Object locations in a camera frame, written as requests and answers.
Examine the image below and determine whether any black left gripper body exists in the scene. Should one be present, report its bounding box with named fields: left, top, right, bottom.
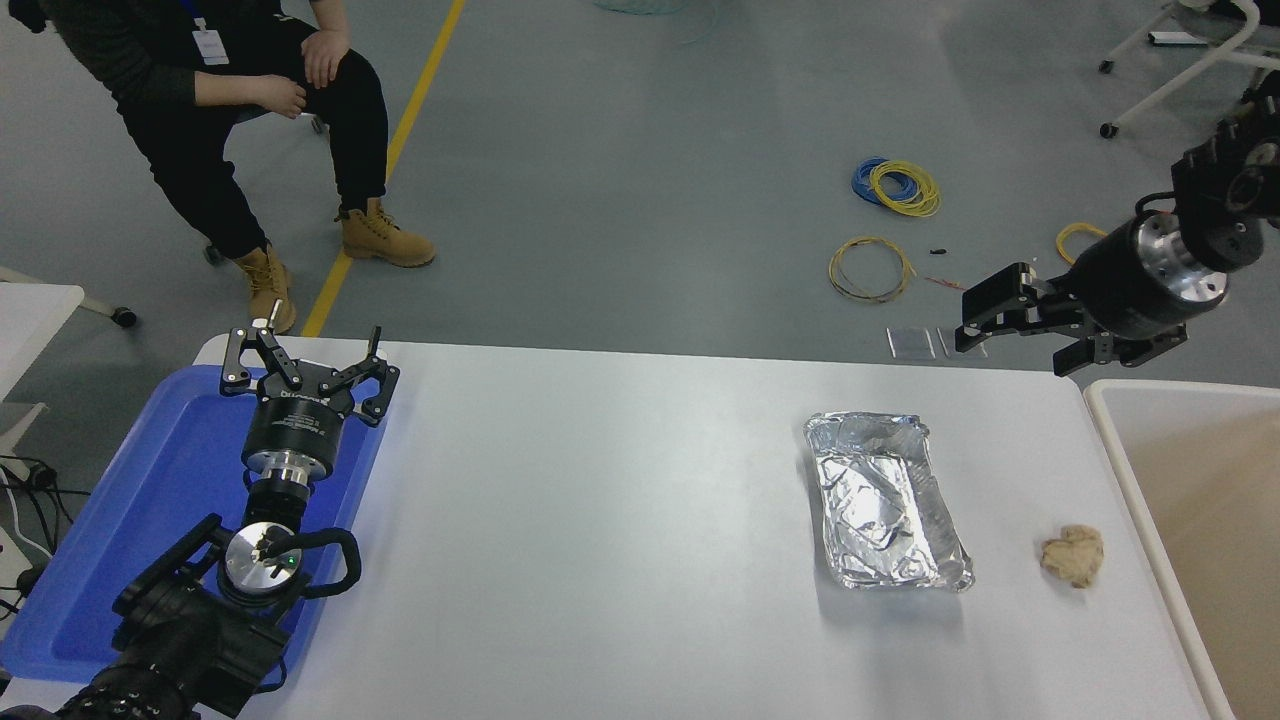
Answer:
left=243, top=372, right=358, bottom=473

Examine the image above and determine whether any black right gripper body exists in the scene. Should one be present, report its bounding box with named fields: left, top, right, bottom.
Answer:
left=1062, top=222, right=1216, bottom=343

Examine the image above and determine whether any person's right hand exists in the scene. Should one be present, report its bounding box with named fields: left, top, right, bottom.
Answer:
left=250, top=75, right=306, bottom=119

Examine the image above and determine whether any person's left hand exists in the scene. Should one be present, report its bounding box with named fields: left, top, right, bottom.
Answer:
left=300, top=27, right=349, bottom=89

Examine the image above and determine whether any person's right foot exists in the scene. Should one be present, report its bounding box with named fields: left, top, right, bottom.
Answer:
left=233, top=245, right=298, bottom=336

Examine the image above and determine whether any person's foot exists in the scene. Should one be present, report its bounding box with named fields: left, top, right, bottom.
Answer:
left=333, top=197, right=437, bottom=269
left=233, top=245, right=298, bottom=336

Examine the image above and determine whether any person's left foot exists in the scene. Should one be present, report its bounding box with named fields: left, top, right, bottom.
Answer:
left=333, top=197, right=437, bottom=269

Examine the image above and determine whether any grey leg with caster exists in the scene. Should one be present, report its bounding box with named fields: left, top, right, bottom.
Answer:
left=0, top=265, right=138, bottom=329

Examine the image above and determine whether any blue plastic tray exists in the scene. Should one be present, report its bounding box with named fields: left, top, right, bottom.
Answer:
left=0, top=365, right=391, bottom=691

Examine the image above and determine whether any white wheeled chair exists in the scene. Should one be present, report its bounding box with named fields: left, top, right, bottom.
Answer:
left=1097, top=0, right=1280, bottom=141

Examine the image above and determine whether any crumpled tan paper ball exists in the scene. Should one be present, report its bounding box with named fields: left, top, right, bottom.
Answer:
left=1040, top=526, right=1105, bottom=588

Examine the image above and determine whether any silver foil tray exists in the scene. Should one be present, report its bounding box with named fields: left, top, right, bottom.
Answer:
left=803, top=412, right=975, bottom=591

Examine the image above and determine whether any large pale bin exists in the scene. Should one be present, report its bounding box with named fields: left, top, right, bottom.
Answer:
left=1084, top=378, right=1280, bottom=720

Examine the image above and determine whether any white side table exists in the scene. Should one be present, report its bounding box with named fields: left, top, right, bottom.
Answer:
left=0, top=283, right=86, bottom=461

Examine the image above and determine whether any small yellow wire coil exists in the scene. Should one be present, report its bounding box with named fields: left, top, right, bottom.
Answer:
left=1056, top=222, right=1109, bottom=266

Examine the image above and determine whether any dark yellow wire coil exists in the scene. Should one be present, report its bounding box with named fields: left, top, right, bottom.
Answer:
left=828, top=236, right=916, bottom=305

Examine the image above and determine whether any blue wire coil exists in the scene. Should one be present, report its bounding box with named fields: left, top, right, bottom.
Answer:
left=851, top=156, right=916, bottom=206

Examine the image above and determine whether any black floor cable tangle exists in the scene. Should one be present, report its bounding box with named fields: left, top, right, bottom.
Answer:
left=0, top=453, right=91, bottom=621

